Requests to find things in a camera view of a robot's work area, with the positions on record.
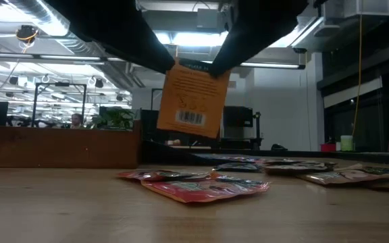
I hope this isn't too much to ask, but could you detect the green leafy plant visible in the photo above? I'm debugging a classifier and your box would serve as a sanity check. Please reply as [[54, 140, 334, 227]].
[[91, 107, 136, 131]]

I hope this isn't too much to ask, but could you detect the dark blue tea packet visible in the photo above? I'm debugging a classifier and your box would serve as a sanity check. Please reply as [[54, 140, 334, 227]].
[[258, 157, 303, 165], [212, 162, 241, 173]]

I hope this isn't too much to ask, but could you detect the silver air duct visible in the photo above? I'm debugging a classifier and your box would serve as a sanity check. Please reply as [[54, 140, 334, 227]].
[[8, 0, 134, 88]]

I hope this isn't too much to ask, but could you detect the black background rig frame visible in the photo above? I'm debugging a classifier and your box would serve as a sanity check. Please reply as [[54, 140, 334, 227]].
[[31, 82, 87, 128]]

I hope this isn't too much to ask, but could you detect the green cup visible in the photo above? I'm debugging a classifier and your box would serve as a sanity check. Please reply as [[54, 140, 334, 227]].
[[340, 134, 354, 152]]

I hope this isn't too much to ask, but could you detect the black aluminium table frame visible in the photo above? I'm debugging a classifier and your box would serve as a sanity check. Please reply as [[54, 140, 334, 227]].
[[265, 150, 389, 166]]

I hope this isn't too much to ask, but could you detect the orange tea packet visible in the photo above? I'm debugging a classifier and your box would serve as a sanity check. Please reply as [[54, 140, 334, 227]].
[[140, 171, 271, 205], [156, 57, 232, 140], [116, 169, 215, 183]]

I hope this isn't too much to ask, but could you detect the black box monitor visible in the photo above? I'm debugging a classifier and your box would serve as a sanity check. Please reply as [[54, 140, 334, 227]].
[[223, 105, 254, 128]]

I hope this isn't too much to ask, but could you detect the orange black cable reel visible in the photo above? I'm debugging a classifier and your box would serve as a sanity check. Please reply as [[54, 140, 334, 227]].
[[15, 24, 40, 45]]

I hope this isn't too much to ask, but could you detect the ceiling light bar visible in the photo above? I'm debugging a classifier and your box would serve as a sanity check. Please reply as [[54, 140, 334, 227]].
[[240, 61, 306, 70]]

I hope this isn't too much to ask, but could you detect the wooden three-compartment tray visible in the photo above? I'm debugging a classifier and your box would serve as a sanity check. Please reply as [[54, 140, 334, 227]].
[[0, 119, 142, 169]]

